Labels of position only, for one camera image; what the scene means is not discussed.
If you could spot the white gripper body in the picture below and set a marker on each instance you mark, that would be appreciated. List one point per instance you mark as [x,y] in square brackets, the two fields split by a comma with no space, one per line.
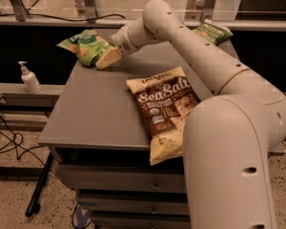
[121,41]

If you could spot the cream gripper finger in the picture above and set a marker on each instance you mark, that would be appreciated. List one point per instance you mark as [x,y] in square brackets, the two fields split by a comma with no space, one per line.
[109,57]

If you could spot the green rice chip bag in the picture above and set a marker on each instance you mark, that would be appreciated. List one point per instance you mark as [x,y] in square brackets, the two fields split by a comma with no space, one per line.
[87,46]

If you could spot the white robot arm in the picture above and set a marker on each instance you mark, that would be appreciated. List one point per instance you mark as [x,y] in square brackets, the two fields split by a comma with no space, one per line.
[228,136]

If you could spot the sea salt chip bag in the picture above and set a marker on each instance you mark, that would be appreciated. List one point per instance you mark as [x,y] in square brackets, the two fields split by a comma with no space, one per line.
[164,102]

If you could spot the green snack bag right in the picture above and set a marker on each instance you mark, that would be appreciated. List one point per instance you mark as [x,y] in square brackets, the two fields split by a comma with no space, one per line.
[213,32]

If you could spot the white pump bottle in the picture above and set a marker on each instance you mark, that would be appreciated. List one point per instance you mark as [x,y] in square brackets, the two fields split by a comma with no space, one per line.
[29,78]

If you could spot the grey drawer cabinet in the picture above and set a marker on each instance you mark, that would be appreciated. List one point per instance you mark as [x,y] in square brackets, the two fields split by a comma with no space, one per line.
[95,115]

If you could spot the black table leg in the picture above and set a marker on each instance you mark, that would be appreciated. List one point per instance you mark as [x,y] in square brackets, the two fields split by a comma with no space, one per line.
[34,206]

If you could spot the metal frame post middle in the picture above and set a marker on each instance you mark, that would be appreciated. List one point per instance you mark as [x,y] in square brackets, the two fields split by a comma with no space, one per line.
[90,10]

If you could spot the metal frame post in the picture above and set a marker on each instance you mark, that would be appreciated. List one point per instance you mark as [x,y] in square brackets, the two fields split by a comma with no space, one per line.
[208,9]
[90,10]
[19,10]

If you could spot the metal frame post left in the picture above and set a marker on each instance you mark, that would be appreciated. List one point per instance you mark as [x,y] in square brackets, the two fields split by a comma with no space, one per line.
[19,10]

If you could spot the metal frame post right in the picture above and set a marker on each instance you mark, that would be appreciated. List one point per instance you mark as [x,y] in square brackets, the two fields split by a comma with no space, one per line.
[208,9]

